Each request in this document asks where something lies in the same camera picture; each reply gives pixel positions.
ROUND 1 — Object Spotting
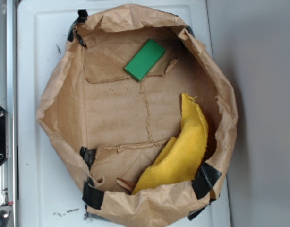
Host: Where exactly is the white plastic tray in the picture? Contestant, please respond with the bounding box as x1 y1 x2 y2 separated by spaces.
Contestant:
17 0 230 227

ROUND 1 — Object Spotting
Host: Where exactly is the small wooden piece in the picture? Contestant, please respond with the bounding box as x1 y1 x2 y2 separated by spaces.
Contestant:
117 178 136 193

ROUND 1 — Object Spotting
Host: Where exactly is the yellow cloth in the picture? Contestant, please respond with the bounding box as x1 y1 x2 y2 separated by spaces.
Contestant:
132 93 209 195

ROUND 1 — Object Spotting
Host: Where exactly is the brown paper bag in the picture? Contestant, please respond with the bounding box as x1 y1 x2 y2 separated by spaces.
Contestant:
37 4 238 227

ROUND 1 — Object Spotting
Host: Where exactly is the green rectangular block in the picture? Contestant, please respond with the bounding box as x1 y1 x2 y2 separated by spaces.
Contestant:
124 39 165 82

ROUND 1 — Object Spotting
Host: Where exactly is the aluminium frame rail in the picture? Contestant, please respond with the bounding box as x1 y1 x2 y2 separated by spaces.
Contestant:
0 0 18 227

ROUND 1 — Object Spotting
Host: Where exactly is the black metal bracket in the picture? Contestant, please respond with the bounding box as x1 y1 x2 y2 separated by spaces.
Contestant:
0 105 9 167

